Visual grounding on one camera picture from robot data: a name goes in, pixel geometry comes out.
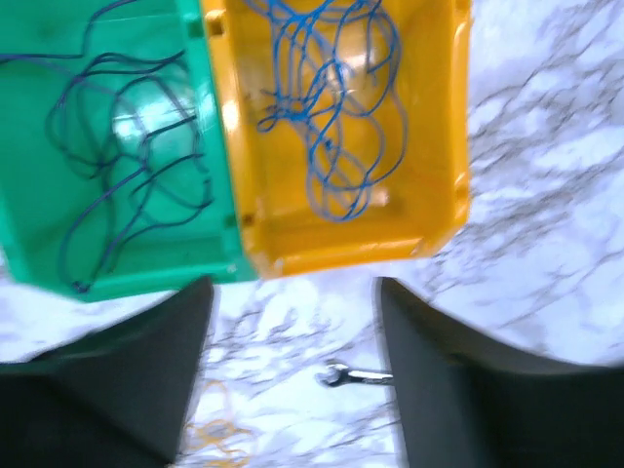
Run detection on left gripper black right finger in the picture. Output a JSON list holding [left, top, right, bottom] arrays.
[[376, 278, 623, 467]]

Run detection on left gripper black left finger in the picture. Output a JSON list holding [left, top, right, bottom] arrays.
[[1, 277, 215, 467]]

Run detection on purple cable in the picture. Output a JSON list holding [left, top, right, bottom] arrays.
[[0, 0, 215, 293]]

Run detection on blue cable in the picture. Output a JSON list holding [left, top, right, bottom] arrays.
[[243, 0, 410, 223]]

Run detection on silver open-end wrench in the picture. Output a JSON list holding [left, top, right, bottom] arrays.
[[316, 359, 394, 388]]

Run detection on green plastic bin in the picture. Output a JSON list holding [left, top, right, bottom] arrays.
[[1, 1, 254, 301]]

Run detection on yellow plastic bin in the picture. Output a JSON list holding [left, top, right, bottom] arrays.
[[200, 1, 472, 278]]

